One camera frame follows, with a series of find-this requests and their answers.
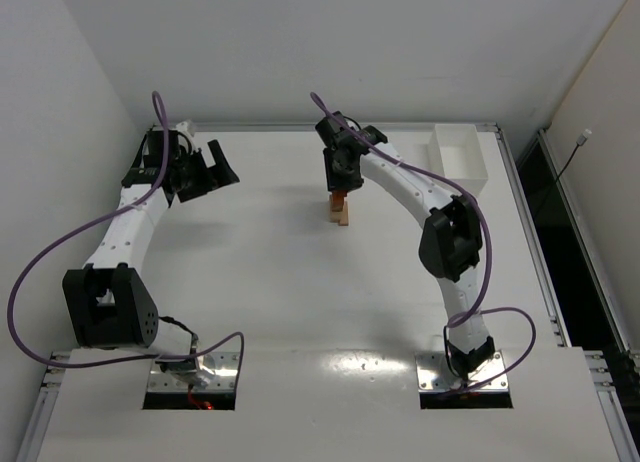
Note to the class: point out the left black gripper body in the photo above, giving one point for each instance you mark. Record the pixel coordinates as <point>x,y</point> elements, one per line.
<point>201,177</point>

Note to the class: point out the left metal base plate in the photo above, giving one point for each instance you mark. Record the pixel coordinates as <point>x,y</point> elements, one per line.
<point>213,373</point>

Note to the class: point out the metal base plate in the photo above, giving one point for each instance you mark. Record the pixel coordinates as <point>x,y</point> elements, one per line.
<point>213,373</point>
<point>434,376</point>

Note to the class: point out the light long wood block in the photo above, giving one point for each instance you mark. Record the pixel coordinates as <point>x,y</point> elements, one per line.
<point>342,216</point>
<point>334,215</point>

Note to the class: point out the white perforated plastic box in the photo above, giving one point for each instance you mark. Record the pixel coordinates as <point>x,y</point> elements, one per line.
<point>454,152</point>

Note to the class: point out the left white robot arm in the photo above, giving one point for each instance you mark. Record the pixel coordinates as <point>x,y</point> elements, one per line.
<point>108,302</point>

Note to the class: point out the reddish arch wood block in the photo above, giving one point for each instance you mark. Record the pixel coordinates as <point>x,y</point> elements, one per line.
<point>337,200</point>

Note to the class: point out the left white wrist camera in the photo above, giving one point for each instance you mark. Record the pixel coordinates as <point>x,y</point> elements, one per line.
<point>187,128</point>

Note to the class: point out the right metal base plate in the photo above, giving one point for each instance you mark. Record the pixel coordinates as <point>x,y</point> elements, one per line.
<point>434,376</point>

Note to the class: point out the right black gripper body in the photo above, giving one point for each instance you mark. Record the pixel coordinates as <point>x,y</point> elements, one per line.
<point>342,183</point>

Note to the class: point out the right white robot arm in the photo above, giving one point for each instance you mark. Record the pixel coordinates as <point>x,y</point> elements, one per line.
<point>454,238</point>

